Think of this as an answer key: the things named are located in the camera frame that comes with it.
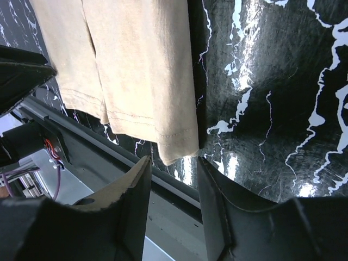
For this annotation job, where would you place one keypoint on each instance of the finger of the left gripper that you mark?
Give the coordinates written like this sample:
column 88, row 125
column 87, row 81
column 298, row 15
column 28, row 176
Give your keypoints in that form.
column 22, row 72

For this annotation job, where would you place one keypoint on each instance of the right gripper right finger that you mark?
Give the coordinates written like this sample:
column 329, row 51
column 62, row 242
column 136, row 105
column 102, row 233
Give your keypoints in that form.
column 240, row 225

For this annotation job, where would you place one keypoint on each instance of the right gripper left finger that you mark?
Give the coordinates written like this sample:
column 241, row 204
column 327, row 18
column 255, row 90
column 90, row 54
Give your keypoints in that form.
column 109, row 224

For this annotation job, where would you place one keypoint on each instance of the beige t shirt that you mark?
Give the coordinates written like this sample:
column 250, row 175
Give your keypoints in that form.
column 127, row 63

